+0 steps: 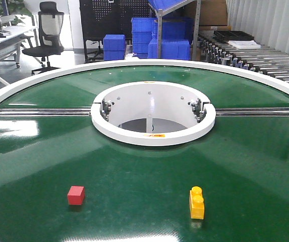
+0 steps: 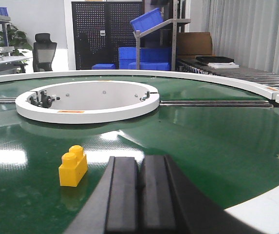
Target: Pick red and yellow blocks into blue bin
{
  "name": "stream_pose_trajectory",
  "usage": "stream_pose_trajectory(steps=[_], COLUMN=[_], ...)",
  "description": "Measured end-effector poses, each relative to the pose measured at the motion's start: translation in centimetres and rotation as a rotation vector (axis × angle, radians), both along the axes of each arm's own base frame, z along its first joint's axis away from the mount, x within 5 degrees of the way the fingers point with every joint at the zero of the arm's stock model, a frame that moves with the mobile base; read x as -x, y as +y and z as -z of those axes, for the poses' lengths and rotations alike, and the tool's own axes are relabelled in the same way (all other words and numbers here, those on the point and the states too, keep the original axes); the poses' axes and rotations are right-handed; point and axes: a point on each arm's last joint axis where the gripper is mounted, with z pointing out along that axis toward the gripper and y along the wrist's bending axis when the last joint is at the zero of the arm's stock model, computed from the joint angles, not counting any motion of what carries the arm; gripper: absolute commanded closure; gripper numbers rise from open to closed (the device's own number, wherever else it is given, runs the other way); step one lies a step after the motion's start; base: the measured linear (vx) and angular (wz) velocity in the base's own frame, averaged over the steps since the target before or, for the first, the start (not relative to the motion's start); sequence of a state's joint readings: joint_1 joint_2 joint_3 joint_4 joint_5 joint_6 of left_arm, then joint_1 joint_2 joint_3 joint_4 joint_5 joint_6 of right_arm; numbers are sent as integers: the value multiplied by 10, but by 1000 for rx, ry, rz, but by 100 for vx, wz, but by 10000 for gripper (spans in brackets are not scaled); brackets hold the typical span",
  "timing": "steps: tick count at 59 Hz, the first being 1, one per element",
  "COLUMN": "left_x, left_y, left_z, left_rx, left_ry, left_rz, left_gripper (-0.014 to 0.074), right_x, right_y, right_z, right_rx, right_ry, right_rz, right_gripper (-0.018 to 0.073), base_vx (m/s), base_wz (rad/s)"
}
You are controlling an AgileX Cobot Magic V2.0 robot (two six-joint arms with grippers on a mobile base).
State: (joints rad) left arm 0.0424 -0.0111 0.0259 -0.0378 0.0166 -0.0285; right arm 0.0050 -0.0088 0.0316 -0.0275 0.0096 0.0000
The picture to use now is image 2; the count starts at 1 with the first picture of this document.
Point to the tilted blue bin on rack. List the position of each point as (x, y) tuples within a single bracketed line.
[(147, 20)]

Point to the roller conveyor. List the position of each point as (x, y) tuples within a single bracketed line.
[(243, 73)]

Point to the grey metal rack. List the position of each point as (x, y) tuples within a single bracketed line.
[(172, 24)]

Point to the white outer turntable rim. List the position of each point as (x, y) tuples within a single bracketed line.
[(231, 153)]

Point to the black pegboard panel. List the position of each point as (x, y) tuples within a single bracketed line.
[(100, 28)]

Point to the small blue crate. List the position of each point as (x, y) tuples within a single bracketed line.
[(104, 66)]

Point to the white foam sheet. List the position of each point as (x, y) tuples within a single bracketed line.
[(230, 65)]

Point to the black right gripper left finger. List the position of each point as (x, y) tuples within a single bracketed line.
[(112, 208)]

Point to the green potted plant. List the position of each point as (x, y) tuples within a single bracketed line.
[(16, 38)]

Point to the black office chair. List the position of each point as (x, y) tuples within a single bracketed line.
[(43, 52)]

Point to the white desk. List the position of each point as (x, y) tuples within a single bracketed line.
[(13, 64)]

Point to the stacked blue crates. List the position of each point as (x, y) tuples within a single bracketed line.
[(150, 58)]

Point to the yellow toy brick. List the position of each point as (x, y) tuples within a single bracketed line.
[(74, 166)]

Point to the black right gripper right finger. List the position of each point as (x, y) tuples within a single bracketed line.
[(171, 204)]

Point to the cardboard box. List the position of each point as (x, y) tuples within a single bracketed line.
[(194, 44)]

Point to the black tray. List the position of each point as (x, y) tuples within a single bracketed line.
[(214, 59)]

